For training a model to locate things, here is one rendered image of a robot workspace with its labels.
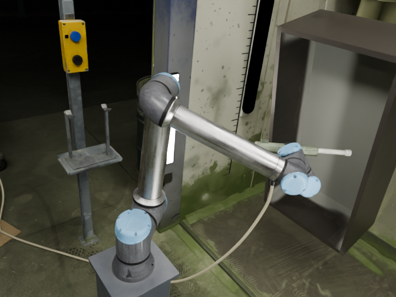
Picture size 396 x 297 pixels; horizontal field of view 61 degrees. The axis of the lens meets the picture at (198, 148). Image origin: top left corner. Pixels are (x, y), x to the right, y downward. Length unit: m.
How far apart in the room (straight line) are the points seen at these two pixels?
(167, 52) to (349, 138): 1.18
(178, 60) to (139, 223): 1.03
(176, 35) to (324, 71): 0.87
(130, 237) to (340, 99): 1.38
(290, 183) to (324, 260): 1.63
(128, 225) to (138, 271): 0.22
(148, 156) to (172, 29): 0.84
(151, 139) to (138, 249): 0.46
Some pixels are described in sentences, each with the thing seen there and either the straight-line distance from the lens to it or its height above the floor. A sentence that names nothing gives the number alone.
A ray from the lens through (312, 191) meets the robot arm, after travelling 1.39.
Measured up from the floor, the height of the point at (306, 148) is 1.14.
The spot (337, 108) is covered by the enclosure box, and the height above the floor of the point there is 1.19.
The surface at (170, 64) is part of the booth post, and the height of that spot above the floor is 1.33.
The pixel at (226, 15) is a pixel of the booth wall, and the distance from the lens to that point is 2.22.
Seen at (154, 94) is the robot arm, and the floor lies 1.47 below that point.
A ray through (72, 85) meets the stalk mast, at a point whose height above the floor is 1.20.
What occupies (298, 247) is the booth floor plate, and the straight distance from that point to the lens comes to 2.78.
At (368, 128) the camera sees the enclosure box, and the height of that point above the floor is 1.15.
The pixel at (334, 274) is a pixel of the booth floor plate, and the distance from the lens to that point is 2.70.
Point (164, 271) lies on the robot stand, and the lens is 1.64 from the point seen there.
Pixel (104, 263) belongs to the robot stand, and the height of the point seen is 0.64.
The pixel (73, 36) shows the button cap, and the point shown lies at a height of 1.48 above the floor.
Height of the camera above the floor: 1.89
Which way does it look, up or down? 30 degrees down
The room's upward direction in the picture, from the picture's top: 6 degrees clockwise
